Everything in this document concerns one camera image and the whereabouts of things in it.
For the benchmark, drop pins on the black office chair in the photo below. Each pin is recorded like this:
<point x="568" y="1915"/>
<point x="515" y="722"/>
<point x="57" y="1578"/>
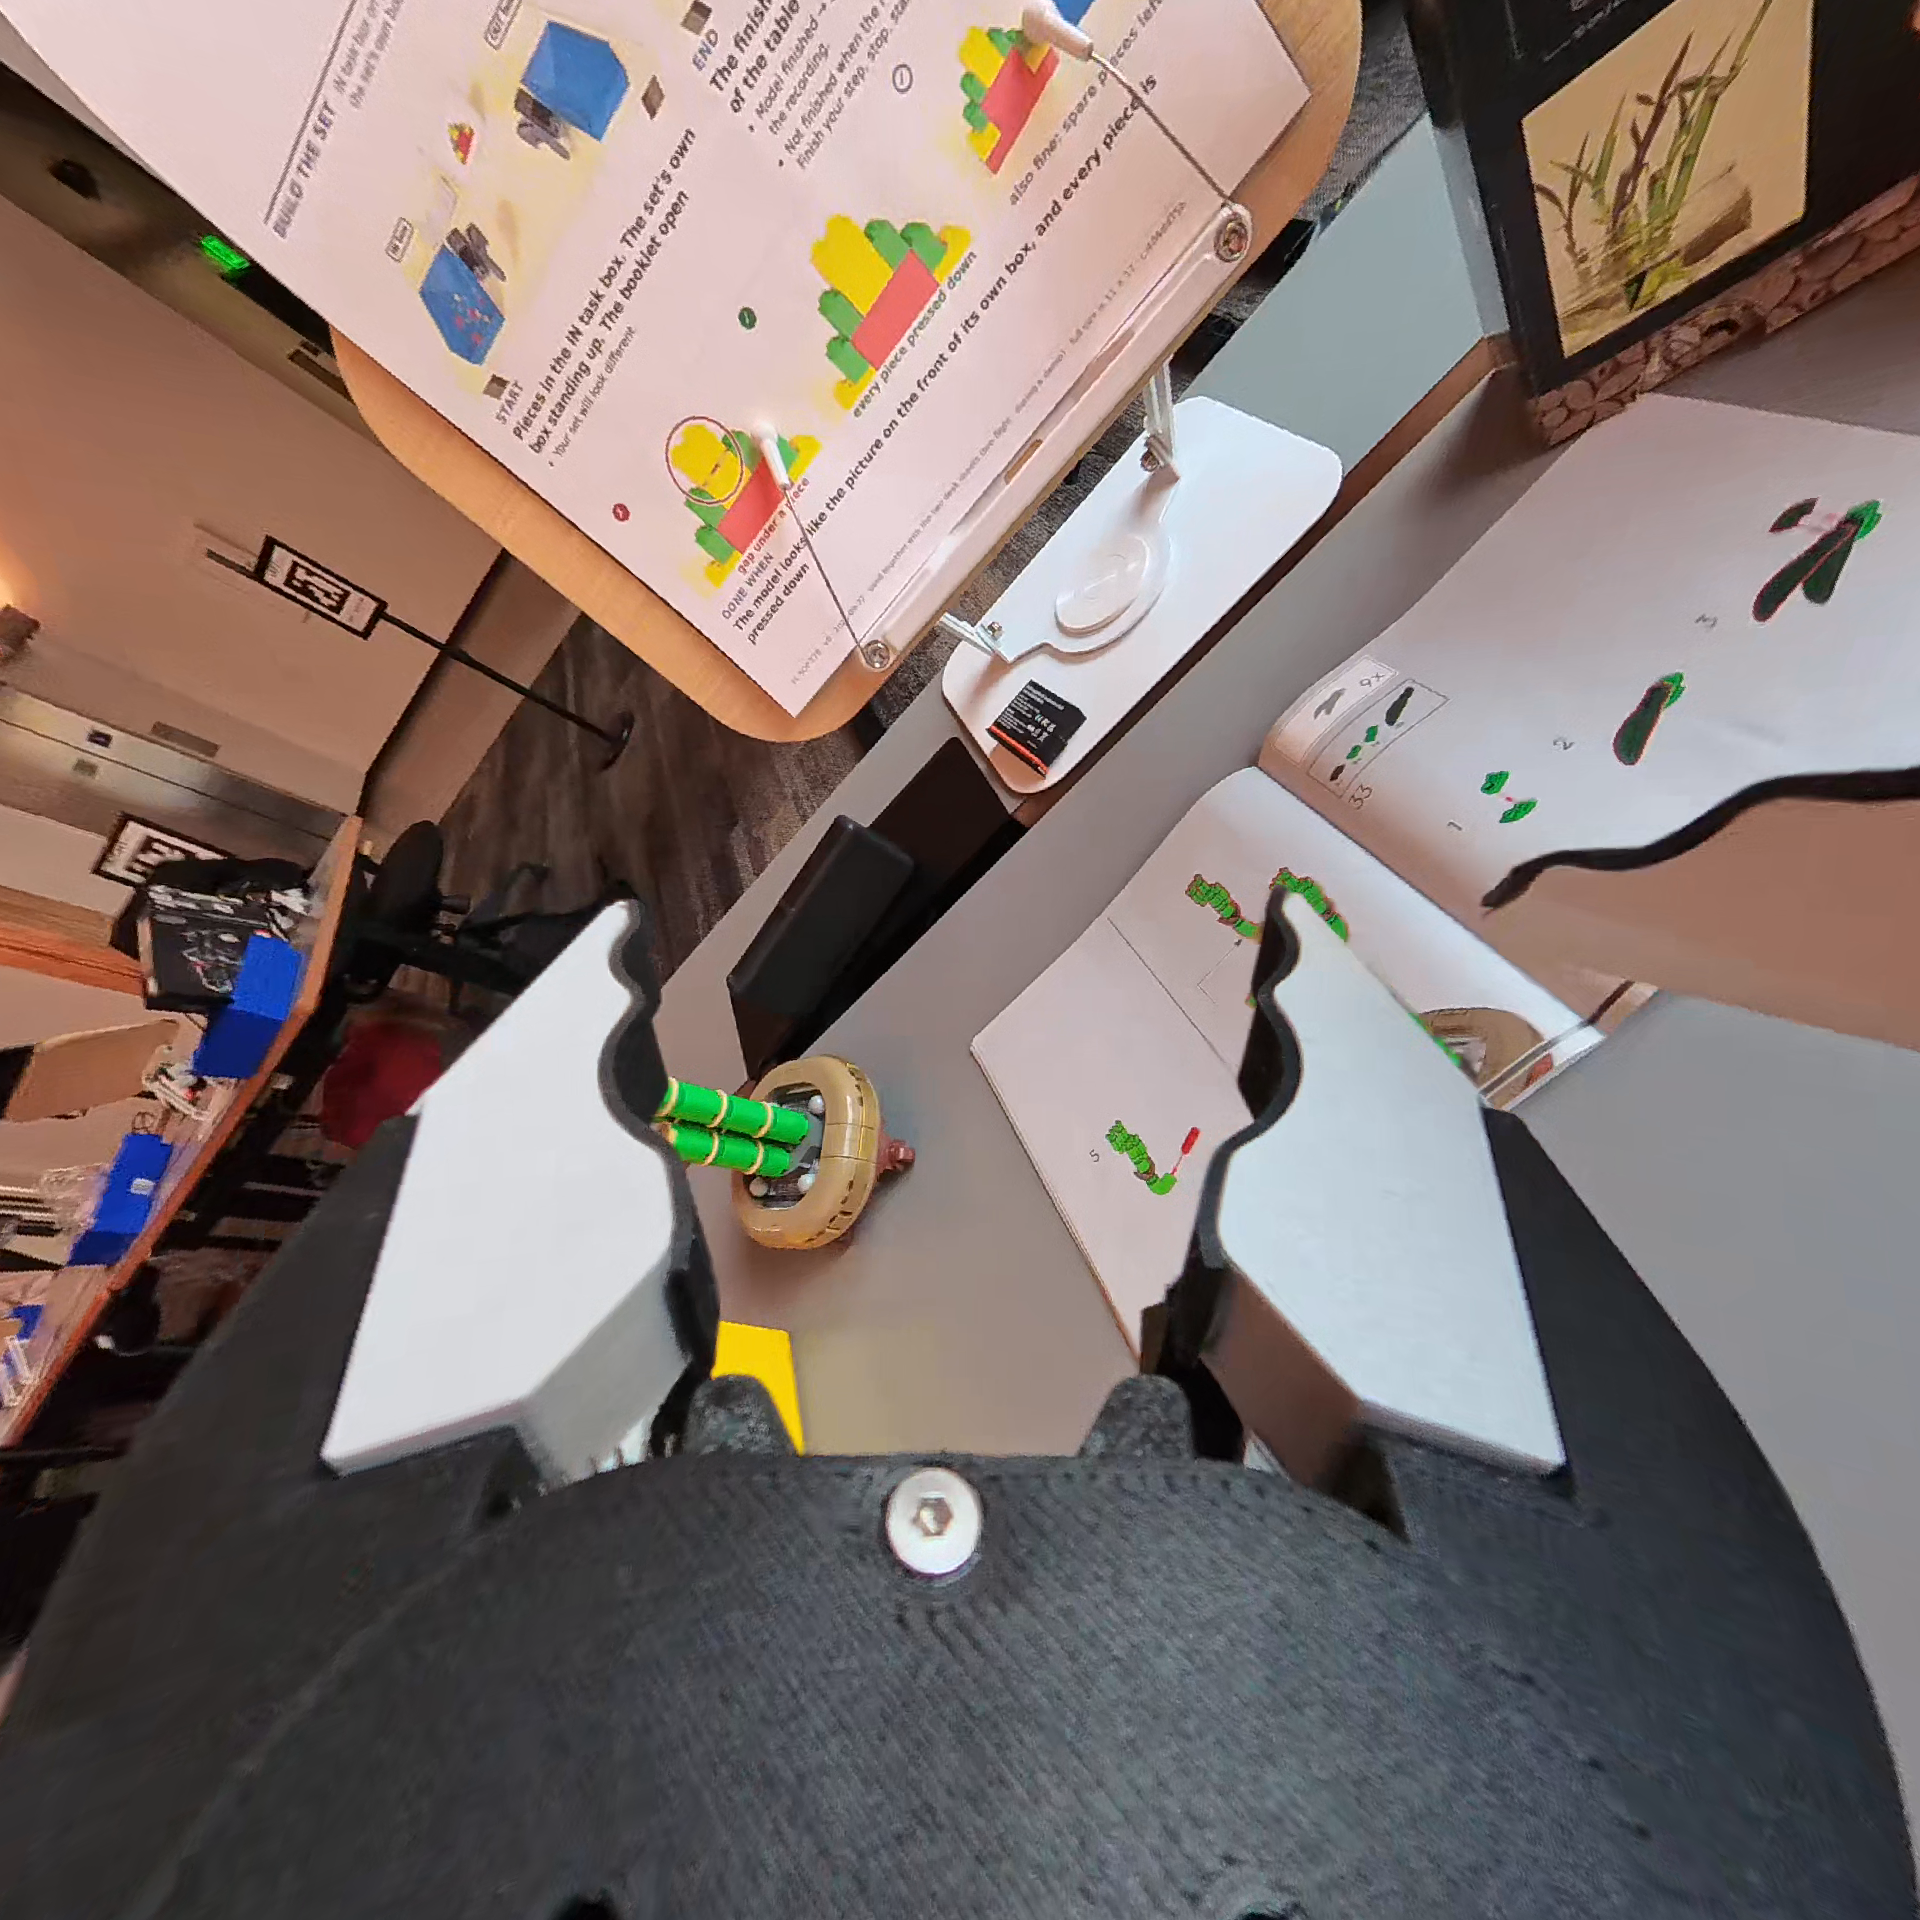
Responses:
<point x="407" y="886"/>

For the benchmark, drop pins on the wooden workbench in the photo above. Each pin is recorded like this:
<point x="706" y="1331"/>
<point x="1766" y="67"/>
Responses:
<point x="328" y="886"/>

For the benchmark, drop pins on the lego bamboo plant model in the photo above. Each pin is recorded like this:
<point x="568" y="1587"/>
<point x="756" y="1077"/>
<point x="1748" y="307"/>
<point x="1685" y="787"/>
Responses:
<point x="817" y="1154"/>

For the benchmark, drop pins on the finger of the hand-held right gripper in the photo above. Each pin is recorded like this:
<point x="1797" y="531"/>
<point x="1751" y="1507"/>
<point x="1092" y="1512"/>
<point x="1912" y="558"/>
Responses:
<point x="1800" y="917"/>

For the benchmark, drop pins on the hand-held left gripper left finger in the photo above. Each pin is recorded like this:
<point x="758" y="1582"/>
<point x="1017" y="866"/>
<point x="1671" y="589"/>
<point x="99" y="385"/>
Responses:
<point x="495" y="1200"/>

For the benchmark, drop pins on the clear acrylic booklet holder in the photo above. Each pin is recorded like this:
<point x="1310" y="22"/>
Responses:
<point x="1546" y="1049"/>

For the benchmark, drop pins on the black lego set box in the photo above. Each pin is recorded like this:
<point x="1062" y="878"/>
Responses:
<point x="1465" y="180"/>

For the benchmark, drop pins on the small black battery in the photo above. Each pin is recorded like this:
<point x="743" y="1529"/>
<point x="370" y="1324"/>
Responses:
<point x="1041" y="722"/>

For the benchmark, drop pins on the white laminated instruction sheet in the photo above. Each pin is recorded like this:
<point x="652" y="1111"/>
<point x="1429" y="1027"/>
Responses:
<point x="898" y="180"/>

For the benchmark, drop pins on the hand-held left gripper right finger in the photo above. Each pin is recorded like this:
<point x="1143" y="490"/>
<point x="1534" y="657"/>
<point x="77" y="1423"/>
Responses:
<point x="1379" y="1200"/>

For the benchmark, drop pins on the yellow plastic bin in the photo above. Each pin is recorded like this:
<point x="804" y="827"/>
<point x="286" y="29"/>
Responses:
<point x="756" y="1358"/>

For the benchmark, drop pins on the blue storage bin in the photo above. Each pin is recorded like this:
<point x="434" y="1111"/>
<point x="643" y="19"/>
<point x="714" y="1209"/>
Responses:
<point x="118" y="1200"/>
<point x="250" y="1005"/>

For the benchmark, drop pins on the black plastic block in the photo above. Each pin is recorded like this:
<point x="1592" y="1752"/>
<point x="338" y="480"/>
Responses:
<point x="817" y="917"/>

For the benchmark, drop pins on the lego instruction booklet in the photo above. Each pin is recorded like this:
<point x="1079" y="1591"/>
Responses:
<point x="1574" y="633"/>

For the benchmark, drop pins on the small fiducial marker sign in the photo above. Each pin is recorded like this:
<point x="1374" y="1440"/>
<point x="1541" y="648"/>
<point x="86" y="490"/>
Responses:
<point x="152" y="855"/>

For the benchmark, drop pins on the green exit sign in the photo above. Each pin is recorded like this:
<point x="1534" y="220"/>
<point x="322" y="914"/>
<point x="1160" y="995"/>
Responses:
<point x="224" y="255"/>

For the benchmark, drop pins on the fiducial marker sign on stand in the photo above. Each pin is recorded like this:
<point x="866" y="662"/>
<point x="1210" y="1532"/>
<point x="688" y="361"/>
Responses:
<point x="324" y="582"/>

